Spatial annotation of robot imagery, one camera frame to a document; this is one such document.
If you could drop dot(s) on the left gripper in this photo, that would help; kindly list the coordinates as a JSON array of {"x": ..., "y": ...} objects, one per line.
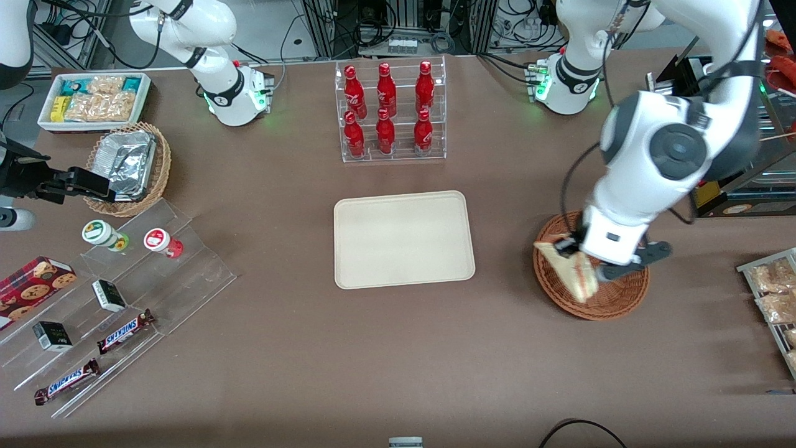
[{"x": 567, "y": 245}]

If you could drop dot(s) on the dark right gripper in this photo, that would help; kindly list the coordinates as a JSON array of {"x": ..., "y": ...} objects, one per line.
[{"x": 23, "y": 175}]

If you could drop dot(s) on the triangular sandwich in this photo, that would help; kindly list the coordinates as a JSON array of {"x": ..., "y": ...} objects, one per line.
[{"x": 581, "y": 280}]

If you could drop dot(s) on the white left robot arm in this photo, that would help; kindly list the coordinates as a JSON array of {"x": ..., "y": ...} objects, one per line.
[{"x": 628, "y": 186}]

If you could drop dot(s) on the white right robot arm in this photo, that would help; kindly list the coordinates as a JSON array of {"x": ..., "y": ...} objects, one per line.
[{"x": 205, "y": 28}]

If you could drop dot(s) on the round brown wicker basket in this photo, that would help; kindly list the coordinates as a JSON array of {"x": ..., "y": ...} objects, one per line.
[{"x": 622, "y": 295}]

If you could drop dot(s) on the light wicker basket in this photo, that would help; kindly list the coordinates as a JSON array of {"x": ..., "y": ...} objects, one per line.
[{"x": 163, "y": 168}]

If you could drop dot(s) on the cream plastic tray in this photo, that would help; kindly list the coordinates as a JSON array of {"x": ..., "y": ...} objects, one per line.
[{"x": 404, "y": 239}]

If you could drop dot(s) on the tray of packaged snacks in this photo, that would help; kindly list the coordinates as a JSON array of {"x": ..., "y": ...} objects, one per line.
[{"x": 774, "y": 333}]

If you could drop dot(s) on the green label cup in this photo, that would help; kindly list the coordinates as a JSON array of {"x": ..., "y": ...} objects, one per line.
[{"x": 99, "y": 233}]

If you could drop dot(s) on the aluminium foil container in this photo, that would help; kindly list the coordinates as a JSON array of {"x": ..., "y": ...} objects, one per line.
[{"x": 127, "y": 162}]

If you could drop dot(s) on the yellow snack packet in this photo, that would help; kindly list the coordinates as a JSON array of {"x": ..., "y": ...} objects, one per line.
[{"x": 58, "y": 109}]

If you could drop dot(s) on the large clear cracker bag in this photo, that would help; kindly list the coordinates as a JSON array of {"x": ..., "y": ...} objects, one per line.
[{"x": 102, "y": 107}]

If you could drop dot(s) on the red label cup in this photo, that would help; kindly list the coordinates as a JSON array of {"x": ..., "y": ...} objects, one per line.
[{"x": 158, "y": 241}]

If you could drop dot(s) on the teal snack packet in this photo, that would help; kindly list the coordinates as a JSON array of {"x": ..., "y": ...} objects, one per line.
[
  {"x": 71, "y": 86},
  {"x": 132, "y": 84}
]

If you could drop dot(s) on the red cookie box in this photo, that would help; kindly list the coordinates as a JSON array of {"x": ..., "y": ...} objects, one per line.
[{"x": 34, "y": 286}]

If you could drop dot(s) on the small clear cracker bag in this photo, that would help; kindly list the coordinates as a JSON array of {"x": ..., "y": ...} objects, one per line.
[{"x": 106, "y": 84}]

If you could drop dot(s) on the small black box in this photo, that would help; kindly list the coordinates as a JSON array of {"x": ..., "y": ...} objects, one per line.
[
  {"x": 53, "y": 336},
  {"x": 109, "y": 295}
]

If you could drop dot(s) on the white rectangular snack bin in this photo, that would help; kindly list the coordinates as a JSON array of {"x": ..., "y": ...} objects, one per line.
[{"x": 146, "y": 99}]

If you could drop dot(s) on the yellow emergency stop box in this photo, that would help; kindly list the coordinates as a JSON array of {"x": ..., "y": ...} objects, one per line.
[{"x": 706, "y": 196}]

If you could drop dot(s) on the clear acrylic stepped shelf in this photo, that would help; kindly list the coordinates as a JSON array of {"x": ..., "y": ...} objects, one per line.
[{"x": 186, "y": 280}]

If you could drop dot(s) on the snickers bar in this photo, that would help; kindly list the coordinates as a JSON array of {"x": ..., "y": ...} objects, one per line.
[
  {"x": 67, "y": 381},
  {"x": 124, "y": 331}
]

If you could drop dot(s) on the red cola bottle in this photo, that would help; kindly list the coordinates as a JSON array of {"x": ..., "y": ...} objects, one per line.
[
  {"x": 354, "y": 93},
  {"x": 425, "y": 87},
  {"x": 385, "y": 135},
  {"x": 386, "y": 90},
  {"x": 423, "y": 135},
  {"x": 354, "y": 138}
]

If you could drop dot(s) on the clear bag of nuts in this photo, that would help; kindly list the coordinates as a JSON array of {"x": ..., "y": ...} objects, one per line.
[
  {"x": 771, "y": 277},
  {"x": 777, "y": 308}
]

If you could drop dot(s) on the clear acrylic bottle rack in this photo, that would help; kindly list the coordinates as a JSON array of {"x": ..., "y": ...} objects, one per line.
[{"x": 401, "y": 134}]

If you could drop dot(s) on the black metal equipment stand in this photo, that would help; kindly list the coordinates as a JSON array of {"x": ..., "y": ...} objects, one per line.
[{"x": 771, "y": 186}]

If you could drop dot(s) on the grey object at table edge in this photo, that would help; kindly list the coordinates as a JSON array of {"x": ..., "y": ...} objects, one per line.
[{"x": 405, "y": 442}]

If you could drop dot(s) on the white power strip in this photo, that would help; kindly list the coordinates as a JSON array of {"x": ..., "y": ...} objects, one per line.
[{"x": 402, "y": 45}]

